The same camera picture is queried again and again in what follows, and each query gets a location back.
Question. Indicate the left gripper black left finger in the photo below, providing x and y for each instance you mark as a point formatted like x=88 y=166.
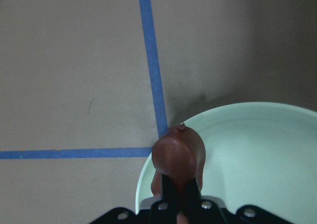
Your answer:
x=169 y=206

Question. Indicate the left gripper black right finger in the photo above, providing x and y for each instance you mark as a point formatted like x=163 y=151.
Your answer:
x=192 y=200

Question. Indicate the brown bun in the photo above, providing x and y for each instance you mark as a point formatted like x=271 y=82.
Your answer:
x=179 y=154

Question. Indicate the light green plate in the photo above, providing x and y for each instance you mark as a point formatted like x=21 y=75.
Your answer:
x=263 y=154

